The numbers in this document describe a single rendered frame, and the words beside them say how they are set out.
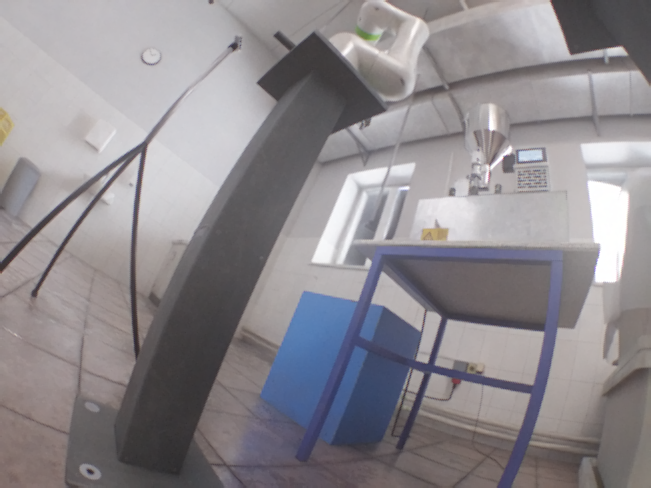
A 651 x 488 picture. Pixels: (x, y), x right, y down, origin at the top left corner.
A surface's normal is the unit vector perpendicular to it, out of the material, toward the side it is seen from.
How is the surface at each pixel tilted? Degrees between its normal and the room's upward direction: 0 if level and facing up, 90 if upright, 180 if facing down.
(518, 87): 180
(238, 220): 90
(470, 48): 173
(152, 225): 90
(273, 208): 90
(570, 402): 90
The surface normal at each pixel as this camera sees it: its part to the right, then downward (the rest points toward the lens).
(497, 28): -0.35, 0.90
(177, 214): 0.70, 0.01
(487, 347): -0.62, -0.49
